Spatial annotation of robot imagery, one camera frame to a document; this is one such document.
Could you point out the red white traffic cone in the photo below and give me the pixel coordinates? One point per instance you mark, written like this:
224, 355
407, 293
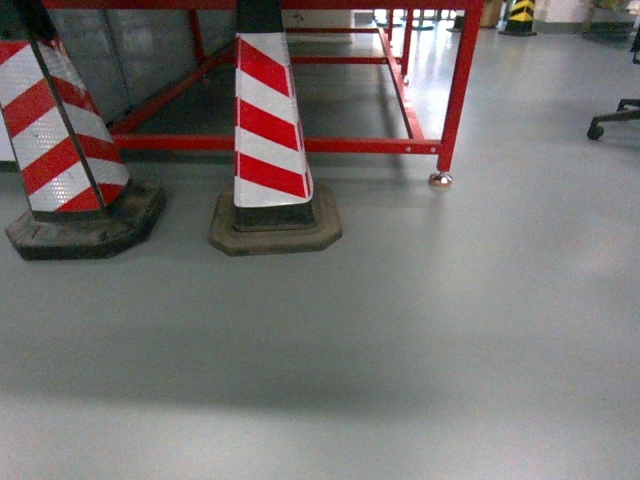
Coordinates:
274, 206

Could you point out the yellow black traffic cone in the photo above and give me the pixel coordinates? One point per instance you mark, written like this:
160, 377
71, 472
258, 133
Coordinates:
520, 19

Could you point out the black office chair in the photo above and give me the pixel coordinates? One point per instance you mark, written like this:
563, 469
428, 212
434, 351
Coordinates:
627, 110

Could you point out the red metal frame table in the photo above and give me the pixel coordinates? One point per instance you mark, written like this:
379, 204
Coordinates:
333, 112

